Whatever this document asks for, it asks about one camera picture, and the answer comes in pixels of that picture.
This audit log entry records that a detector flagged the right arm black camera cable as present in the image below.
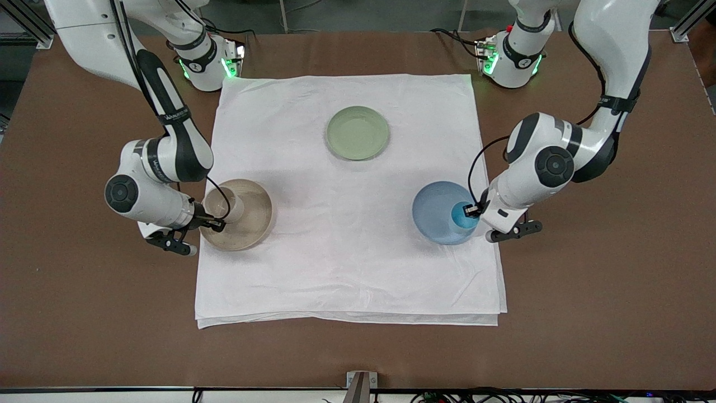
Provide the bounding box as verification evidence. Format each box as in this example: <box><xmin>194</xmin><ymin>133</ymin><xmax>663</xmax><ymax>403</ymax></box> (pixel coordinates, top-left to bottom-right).
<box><xmin>109</xmin><ymin>0</ymin><xmax>231</xmax><ymax>220</ymax></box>

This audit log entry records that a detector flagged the beige round plate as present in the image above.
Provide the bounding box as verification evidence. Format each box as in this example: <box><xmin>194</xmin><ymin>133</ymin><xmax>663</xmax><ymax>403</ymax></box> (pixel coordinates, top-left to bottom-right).
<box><xmin>199</xmin><ymin>179</ymin><xmax>274</xmax><ymax>251</ymax></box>

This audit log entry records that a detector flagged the green round plate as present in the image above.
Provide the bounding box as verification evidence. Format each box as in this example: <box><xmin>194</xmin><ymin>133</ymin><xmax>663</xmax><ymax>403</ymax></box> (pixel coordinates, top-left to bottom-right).
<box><xmin>325</xmin><ymin>106</ymin><xmax>390</xmax><ymax>161</ymax></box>

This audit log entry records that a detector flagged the right arm base black cable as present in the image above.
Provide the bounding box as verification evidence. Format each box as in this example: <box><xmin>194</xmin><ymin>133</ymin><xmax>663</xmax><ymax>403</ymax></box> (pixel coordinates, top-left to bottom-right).
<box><xmin>168</xmin><ymin>0</ymin><xmax>251</xmax><ymax>54</ymax></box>

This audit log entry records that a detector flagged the arm base black cable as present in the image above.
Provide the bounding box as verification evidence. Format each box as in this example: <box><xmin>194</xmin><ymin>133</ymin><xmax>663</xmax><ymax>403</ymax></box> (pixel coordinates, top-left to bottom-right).
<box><xmin>168</xmin><ymin>0</ymin><xmax>251</xmax><ymax>54</ymax></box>
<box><xmin>430</xmin><ymin>28</ymin><xmax>482</xmax><ymax>57</ymax></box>

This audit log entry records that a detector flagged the black cable bundle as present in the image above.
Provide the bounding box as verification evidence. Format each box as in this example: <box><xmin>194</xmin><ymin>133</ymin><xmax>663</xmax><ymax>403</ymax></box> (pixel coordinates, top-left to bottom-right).
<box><xmin>411</xmin><ymin>390</ymin><xmax>716</xmax><ymax>403</ymax></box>

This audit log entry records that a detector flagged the blue round plate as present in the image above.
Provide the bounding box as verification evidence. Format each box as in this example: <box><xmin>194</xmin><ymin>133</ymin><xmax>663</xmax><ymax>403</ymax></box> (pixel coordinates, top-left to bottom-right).
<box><xmin>412</xmin><ymin>181</ymin><xmax>481</xmax><ymax>246</ymax></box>

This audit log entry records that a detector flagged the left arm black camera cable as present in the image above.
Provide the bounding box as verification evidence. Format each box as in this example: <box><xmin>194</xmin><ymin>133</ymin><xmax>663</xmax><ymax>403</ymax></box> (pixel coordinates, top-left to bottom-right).
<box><xmin>468</xmin><ymin>20</ymin><xmax>610</xmax><ymax>209</ymax></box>

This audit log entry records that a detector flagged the blue cup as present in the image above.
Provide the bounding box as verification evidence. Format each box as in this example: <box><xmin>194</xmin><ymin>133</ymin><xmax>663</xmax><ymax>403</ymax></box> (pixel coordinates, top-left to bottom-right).
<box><xmin>450</xmin><ymin>200</ymin><xmax>480</xmax><ymax>230</ymax></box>

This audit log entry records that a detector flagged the white mug with dark handle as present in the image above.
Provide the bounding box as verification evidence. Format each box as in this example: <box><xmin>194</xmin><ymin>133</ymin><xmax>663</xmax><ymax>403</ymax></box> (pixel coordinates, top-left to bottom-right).
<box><xmin>204</xmin><ymin>188</ymin><xmax>245</xmax><ymax>224</ymax></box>

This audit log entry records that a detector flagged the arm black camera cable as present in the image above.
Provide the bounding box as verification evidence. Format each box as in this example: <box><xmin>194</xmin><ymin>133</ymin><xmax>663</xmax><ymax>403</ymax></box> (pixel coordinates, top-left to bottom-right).
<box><xmin>468</xmin><ymin>20</ymin><xmax>610</xmax><ymax>209</ymax></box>
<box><xmin>109</xmin><ymin>0</ymin><xmax>231</xmax><ymax>220</ymax></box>

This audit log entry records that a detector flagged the left arm base black cable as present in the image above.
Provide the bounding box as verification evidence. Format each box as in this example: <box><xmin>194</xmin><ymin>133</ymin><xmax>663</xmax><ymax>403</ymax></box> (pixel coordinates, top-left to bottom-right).
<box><xmin>430</xmin><ymin>28</ymin><xmax>482</xmax><ymax>57</ymax></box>

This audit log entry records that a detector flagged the white tablecloth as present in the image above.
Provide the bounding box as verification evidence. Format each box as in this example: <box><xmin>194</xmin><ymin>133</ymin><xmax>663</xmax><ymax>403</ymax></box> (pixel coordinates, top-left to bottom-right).
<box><xmin>195</xmin><ymin>74</ymin><xmax>508</xmax><ymax>329</ymax></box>

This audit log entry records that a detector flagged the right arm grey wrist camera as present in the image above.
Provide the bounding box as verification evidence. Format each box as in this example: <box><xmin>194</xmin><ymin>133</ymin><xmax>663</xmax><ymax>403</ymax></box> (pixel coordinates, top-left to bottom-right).
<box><xmin>145</xmin><ymin>228</ymin><xmax>198</xmax><ymax>257</ymax></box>

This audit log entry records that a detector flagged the aluminium frame profile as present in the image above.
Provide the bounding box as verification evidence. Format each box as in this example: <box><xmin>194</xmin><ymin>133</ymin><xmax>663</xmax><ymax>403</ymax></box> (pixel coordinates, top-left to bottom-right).
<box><xmin>0</xmin><ymin>0</ymin><xmax>55</xmax><ymax>50</ymax></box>
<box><xmin>670</xmin><ymin>0</ymin><xmax>711</xmax><ymax>43</ymax></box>

